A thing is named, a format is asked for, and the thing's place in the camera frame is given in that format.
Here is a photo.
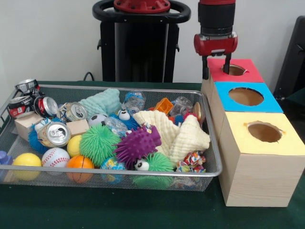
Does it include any purple spiky ball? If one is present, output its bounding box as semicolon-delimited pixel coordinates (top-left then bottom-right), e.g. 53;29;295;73
114;125;163;170

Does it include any black chair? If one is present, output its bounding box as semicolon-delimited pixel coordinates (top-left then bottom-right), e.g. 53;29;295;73
274;16;305;103

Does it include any white baseball toy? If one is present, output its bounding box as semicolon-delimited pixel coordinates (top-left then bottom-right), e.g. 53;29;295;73
41;148;71;168

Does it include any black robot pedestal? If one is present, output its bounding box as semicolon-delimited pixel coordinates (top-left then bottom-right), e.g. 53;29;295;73
93;0;191;83

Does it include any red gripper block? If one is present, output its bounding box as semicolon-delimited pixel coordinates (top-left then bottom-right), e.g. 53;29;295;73
193;32;238;80

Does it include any smooth yellow ball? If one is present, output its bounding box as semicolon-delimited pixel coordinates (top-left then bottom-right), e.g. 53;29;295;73
12;153;42;181

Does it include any green spiky ball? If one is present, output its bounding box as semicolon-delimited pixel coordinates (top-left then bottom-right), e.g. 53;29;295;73
132;152;175;188
79;125;122;167

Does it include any cream muslin cloth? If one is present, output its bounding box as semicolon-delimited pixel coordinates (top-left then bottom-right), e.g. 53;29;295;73
132;111;210;164

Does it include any crushed silver can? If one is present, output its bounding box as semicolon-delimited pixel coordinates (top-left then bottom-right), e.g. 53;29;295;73
37;121;72;148

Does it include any mint green cloth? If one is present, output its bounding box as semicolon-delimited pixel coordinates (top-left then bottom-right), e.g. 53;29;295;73
78;88;122;119

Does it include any shallow clear mesh bin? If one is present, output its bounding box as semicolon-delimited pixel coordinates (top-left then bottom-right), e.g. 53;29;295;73
0;83;223;191

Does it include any yellow tennis ball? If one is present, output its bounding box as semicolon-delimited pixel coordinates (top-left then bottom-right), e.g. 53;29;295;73
67;135;82;158

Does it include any orange basketball toy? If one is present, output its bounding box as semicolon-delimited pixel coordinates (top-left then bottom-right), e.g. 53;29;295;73
66;156;95;184

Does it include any wooden box with three holes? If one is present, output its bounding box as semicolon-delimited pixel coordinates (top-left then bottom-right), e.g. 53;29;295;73
202;58;305;208

